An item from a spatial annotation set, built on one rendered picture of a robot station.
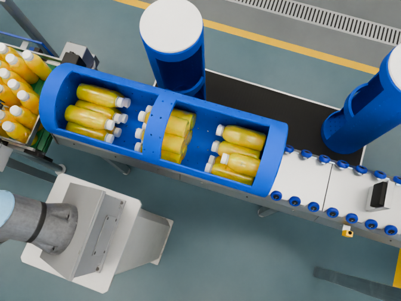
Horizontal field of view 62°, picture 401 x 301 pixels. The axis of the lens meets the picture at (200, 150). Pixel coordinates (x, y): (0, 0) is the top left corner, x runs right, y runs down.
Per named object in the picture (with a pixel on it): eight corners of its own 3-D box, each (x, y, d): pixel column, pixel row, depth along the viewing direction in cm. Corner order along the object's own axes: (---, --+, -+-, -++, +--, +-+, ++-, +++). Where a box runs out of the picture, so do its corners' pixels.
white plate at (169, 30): (126, 24, 147) (126, 25, 149) (169, 64, 142) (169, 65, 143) (172, -15, 152) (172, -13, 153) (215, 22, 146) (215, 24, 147)
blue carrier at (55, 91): (260, 206, 132) (276, 184, 106) (57, 144, 141) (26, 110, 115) (275, 143, 143) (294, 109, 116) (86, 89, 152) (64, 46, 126)
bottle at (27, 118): (37, 134, 150) (17, 122, 134) (26, 126, 151) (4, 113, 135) (47, 123, 151) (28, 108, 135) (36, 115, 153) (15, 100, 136)
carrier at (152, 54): (156, 103, 233) (185, 131, 227) (125, 25, 149) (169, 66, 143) (185, 76, 238) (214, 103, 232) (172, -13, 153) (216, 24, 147)
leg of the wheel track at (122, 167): (128, 175, 236) (100, 153, 175) (120, 173, 237) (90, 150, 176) (131, 168, 237) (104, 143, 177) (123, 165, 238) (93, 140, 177)
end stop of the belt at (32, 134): (30, 146, 144) (27, 143, 141) (28, 145, 144) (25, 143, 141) (67, 64, 153) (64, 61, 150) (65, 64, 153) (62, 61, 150)
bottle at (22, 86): (31, 110, 153) (10, 95, 137) (25, 99, 155) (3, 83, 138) (44, 103, 154) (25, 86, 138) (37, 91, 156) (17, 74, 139)
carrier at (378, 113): (362, 114, 227) (319, 113, 228) (452, 39, 142) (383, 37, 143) (365, 155, 219) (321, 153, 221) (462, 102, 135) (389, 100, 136)
